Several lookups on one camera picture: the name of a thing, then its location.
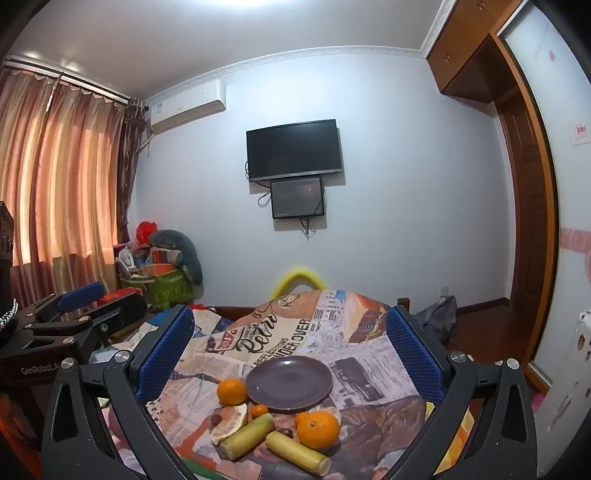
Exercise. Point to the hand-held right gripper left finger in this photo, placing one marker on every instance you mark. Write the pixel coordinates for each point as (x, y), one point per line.
(166, 353)

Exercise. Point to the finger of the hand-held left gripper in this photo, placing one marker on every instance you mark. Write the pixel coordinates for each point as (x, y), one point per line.
(81, 295)
(122, 311)

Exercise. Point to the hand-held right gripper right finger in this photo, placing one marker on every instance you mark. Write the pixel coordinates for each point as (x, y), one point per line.
(412, 353)

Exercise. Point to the medium orange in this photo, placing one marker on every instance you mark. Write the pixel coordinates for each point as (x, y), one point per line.
(232, 392)

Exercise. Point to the small orange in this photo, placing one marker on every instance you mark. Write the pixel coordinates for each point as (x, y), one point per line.
(259, 411)

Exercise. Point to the yellow sugarcane piece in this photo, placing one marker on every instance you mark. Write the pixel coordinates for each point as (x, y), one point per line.
(298, 452)
(244, 437)

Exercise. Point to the large orange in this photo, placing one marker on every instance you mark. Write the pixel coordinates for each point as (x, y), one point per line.
(318, 430)

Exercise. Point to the purple plate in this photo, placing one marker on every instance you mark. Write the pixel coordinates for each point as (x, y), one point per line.
(288, 383)

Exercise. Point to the red flat box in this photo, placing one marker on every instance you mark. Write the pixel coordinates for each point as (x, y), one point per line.
(121, 295)

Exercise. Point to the grey bag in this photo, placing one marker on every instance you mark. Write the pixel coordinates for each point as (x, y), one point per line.
(436, 318)

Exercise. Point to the orange box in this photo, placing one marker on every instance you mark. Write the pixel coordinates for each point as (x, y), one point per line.
(160, 269)

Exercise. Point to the red plastic bag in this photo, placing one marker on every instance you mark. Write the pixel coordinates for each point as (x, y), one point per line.
(146, 232)

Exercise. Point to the printed blanket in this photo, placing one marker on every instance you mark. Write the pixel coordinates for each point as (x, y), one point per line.
(286, 332)

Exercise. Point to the orange curtain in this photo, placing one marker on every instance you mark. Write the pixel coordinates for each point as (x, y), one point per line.
(60, 175)

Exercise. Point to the brown curtain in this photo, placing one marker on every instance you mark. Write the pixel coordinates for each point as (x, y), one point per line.
(128, 170)

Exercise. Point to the pink slipper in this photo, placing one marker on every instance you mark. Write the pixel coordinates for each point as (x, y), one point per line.
(538, 402)

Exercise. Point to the yellow foam tube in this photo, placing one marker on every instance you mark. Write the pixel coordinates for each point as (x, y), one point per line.
(298, 277)

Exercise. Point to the white plastic appliance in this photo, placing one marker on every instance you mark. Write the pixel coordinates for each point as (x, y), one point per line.
(565, 406)

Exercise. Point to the wooden door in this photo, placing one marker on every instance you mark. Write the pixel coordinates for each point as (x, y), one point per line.
(526, 207)

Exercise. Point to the white air conditioner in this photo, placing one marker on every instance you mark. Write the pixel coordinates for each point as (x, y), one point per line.
(189, 106)

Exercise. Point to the white sliding wardrobe door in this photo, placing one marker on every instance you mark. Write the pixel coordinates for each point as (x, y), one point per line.
(568, 194)

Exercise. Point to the wooden overhead cabinet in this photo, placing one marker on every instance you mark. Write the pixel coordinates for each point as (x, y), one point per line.
(466, 50)

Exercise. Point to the wooden bed post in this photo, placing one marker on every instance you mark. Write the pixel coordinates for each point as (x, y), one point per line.
(403, 303)

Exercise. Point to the white wall socket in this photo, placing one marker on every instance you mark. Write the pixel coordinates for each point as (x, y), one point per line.
(443, 290)

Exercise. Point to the small black wall monitor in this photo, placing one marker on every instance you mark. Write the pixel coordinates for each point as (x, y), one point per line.
(298, 197)

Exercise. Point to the curtain rail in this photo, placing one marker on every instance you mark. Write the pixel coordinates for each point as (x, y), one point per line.
(69, 78)

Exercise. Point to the black wall television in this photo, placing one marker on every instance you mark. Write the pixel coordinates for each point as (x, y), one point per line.
(294, 148)

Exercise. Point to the wall switch with red sticker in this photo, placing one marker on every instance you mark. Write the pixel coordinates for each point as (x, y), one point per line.
(581, 134)

